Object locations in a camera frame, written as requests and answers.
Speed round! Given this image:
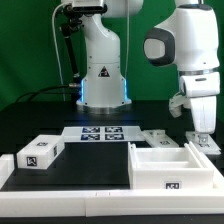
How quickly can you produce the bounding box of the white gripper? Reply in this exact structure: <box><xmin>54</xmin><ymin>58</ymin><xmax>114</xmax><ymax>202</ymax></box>
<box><xmin>179</xmin><ymin>72</ymin><xmax>220</xmax><ymax>144</ymax></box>

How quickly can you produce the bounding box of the white cabinet door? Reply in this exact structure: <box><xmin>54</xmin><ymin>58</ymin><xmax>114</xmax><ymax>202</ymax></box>
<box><xmin>142</xmin><ymin>129</ymin><xmax>179</xmax><ymax>148</ymax></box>
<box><xmin>185</xmin><ymin>131</ymin><xmax>221</xmax><ymax>155</ymax></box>

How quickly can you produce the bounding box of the white cabinet body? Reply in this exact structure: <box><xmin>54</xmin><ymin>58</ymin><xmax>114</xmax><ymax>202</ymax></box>
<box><xmin>128</xmin><ymin>143</ymin><xmax>214</xmax><ymax>190</ymax></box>

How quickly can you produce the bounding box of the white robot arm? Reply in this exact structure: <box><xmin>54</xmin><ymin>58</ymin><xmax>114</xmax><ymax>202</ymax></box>
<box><xmin>61</xmin><ymin>0</ymin><xmax>220</xmax><ymax>144</ymax></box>

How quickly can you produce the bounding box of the white cabinet top block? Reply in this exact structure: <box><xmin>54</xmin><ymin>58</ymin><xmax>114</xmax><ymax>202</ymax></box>
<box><xmin>17</xmin><ymin>135</ymin><xmax>65</xmax><ymax>170</ymax></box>

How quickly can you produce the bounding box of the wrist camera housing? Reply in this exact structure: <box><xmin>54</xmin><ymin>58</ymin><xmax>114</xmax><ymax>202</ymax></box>
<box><xmin>169</xmin><ymin>93</ymin><xmax>186</xmax><ymax>118</ymax></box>

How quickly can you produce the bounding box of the white workspace border frame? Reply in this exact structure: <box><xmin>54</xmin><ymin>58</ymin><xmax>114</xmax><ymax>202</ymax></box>
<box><xmin>0</xmin><ymin>154</ymin><xmax>224</xmax><ymax>217</ymax></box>

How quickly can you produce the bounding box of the white marker base plate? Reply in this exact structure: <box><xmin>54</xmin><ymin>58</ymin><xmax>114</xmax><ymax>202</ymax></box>
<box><xmin>62</xmin><ymin>126</ymin><xmax>144</xmax><ymax>143</ymax></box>

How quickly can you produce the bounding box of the black cable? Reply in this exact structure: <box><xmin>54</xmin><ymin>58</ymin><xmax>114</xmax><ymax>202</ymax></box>
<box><xmin>15</xmin><ymin>84</ymin><xmax>81</xmax><ymax>104</ymax></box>

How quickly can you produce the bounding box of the white cable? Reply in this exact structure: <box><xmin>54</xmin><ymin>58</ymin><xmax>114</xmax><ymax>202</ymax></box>
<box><xmin>51</xmin><ymin>2</ymin><xmax>68</xmax><ymax>101</ymax></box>

